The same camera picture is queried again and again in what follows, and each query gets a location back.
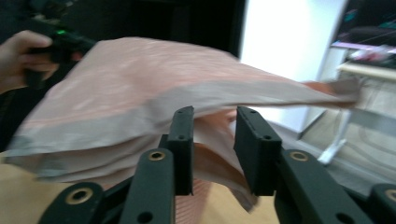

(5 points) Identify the black curtain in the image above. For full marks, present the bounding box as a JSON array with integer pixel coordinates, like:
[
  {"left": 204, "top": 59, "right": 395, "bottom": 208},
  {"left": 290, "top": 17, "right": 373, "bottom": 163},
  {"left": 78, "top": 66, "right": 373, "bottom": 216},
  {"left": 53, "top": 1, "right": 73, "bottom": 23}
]
[{"left": 62, "top": 0, "right": 248, "bottom": 59}]

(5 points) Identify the pink plastic bag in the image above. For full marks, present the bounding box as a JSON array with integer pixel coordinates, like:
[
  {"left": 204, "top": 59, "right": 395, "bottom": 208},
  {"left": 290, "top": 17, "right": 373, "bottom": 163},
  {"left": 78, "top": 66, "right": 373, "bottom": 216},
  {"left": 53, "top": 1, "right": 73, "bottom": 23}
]
[{"left": 3, "top": 36, "right": 362, "bottom": 224}]

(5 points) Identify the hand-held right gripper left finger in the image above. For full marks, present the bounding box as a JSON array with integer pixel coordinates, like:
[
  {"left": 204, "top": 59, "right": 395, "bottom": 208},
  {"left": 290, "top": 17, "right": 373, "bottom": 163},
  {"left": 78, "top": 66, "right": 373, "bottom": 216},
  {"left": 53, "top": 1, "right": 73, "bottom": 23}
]
[{"left": 158, "top": 105, "right": 195, "bottom": 196}]

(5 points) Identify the white desk with metal legs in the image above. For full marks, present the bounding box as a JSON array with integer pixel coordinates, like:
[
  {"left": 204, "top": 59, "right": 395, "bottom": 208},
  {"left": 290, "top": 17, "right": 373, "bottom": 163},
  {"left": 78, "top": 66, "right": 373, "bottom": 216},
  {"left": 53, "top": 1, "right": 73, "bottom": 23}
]
[{"left": 317, "top": 61, "right": 396, "bottom": 166}]

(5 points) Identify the white panel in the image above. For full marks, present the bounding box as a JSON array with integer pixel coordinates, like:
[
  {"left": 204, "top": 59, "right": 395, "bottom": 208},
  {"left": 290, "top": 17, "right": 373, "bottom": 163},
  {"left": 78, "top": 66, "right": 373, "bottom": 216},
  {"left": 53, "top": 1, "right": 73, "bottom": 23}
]
[{"left": 238, "top": 0, "right": 349, "bottom": 135}]

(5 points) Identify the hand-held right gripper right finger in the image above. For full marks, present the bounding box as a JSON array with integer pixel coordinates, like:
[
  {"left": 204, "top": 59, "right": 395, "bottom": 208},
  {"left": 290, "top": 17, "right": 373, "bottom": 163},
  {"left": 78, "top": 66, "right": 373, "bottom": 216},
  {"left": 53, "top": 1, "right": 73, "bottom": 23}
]
[{"left": 233, "top": 105, "right": 283, "bottom": 197}]

